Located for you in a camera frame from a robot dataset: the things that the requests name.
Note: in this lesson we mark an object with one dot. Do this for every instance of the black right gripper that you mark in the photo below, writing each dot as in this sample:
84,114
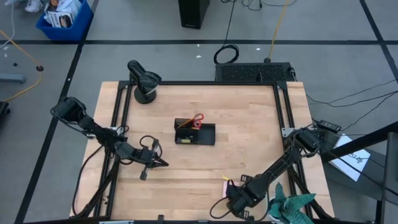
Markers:
242,196

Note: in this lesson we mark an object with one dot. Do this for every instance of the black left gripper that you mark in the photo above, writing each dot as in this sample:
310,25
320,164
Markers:
144,157

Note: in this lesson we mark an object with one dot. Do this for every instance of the pink sticky note pad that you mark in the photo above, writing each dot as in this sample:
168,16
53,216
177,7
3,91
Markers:
224,189

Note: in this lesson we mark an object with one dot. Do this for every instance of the yellow sticky note pad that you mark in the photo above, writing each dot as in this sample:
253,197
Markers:
185,141

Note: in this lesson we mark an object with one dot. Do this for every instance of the orange pencil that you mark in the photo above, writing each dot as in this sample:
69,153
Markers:
196,128
186,124

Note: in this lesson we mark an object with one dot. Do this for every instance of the black mesh desk organizer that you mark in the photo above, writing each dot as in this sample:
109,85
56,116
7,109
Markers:
205,137

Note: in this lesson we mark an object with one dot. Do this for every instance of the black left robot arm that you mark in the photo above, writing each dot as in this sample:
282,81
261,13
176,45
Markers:
90,124

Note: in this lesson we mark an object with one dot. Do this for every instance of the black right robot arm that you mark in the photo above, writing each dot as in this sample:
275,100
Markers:
280,168

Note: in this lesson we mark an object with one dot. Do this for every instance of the white plant pot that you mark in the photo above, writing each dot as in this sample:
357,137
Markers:
271,217

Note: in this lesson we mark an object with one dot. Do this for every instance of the teal artificial plant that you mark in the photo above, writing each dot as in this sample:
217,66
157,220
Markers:
289,205

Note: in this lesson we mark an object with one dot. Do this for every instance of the black desk lamp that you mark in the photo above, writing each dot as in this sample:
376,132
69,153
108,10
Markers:
144,82

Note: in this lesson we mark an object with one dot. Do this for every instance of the black power adapter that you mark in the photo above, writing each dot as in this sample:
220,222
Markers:
329,126

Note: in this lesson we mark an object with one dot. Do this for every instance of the white printed paper sheet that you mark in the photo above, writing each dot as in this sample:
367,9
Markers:
351,158

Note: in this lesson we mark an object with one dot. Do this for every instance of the black perforated box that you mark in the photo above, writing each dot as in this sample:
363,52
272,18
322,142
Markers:
253,72

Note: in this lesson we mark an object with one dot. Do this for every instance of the black metal stand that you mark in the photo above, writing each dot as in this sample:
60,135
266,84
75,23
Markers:
357,144

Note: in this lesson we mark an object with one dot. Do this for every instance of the black computer tower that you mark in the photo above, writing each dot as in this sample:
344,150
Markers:
193,12

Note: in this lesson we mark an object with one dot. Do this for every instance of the blue plastic bin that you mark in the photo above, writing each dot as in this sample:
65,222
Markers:
71,29

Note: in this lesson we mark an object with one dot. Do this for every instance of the black floor object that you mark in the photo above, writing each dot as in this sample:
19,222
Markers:
3,107

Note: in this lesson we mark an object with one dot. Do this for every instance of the grey floor bar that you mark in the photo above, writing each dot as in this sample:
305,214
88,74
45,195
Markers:
12,77

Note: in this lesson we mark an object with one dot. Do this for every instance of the magazines and papers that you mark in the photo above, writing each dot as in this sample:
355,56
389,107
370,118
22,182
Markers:
60,15

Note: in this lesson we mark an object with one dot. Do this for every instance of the person's white shoe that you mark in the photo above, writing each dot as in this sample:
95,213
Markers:
33,5

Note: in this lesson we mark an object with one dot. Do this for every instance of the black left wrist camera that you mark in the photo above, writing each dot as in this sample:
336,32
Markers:
144,154

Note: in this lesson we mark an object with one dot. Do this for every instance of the black table frame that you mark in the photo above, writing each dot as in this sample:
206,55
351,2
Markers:
217,83

